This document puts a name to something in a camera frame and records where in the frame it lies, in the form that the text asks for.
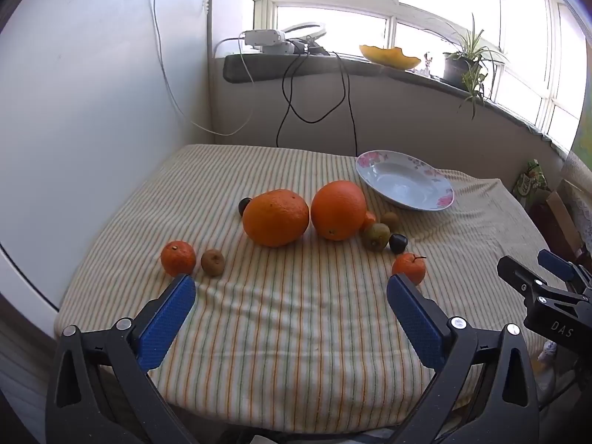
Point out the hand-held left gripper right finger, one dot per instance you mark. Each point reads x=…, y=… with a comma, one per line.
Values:
x=416, y=323

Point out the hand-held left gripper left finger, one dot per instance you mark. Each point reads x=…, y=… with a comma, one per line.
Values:
x=171, y=319

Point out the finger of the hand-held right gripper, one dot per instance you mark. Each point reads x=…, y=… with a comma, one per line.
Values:
x=555, y=262
x=518, y=273

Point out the mandarin with stem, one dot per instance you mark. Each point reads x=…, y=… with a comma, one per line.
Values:
x=409, y=269

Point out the brown kiwi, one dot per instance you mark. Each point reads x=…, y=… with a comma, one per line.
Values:
x=212, y=262
x=390, y=219

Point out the dark plum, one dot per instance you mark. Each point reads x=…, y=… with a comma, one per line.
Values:
x=397, y=243
x=243, y=206

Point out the large orange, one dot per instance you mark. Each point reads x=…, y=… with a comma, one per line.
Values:
x=338, y=210
x=276, y=219

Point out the floral white plate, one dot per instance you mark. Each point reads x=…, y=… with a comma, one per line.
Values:
x=402, y=185

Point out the brown cardboard box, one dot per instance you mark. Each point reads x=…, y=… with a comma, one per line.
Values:
x=562, y=222

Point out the green bag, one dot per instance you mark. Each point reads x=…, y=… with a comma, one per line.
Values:
x=529, y=185

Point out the white lace cloth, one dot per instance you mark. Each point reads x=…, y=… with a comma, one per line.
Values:
x=580, y=180

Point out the greenish kiwi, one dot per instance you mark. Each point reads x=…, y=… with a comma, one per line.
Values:
x=375, y=237

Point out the small mandarin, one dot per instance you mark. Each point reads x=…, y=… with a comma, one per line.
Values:
x=370, y=219

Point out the striped cloth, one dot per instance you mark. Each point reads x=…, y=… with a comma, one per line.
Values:
x=300, y=333

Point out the white panel board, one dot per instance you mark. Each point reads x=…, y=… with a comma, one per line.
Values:
x=92, y=125

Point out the potted spider plant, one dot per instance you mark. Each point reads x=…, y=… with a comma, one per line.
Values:
x=455, y=68

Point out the small white figurine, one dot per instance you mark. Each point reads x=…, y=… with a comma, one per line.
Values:
x=428, y=64

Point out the yellow bowl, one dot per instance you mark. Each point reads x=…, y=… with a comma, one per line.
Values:
x=388, y=57

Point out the grey window sill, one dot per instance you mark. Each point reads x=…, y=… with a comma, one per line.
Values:
x=259, y=67

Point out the black power adapter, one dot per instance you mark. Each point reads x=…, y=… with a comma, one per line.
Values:
x=314, y=48

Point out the white power adapter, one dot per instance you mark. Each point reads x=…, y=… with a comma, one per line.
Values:
x=261, y=38

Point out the white window frame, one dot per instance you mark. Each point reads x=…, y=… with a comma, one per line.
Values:
x=393, y=7

